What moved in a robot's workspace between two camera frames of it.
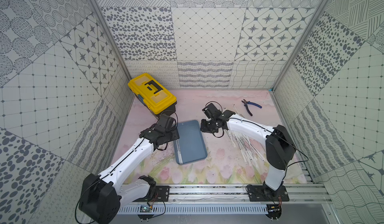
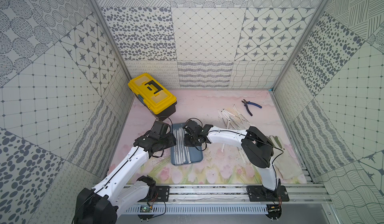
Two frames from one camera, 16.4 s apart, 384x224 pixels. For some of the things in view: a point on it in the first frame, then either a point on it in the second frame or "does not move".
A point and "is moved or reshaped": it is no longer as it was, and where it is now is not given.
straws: (179, 153) is moved or reshaped
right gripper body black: (209, 126) -> (190, 141)
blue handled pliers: (245, 104) does not move
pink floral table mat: (223, 164) does not move
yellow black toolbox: (155, 96) does not move
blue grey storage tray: (190, 146) is moved or reshaped
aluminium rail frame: (233, 194) does not move
